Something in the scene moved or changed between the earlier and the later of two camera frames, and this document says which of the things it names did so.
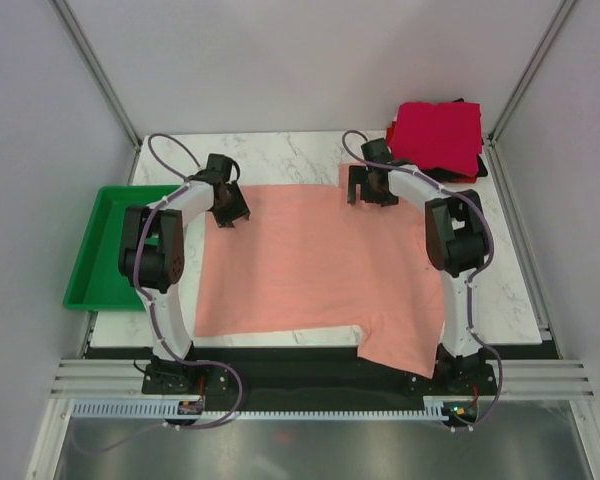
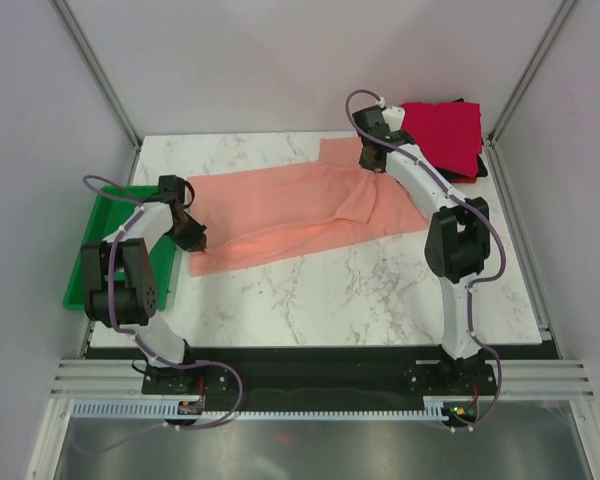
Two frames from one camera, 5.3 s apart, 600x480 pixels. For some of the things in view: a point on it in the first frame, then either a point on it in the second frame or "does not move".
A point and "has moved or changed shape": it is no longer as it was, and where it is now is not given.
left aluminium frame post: (103, 79) does not move
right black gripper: (357, 176) to (364, 164)
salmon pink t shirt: (309, 258) has moved or changed shape
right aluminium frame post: (524, 82) does not move
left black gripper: (239, 210) to (196, 237)
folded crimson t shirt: (447, 135) does not move
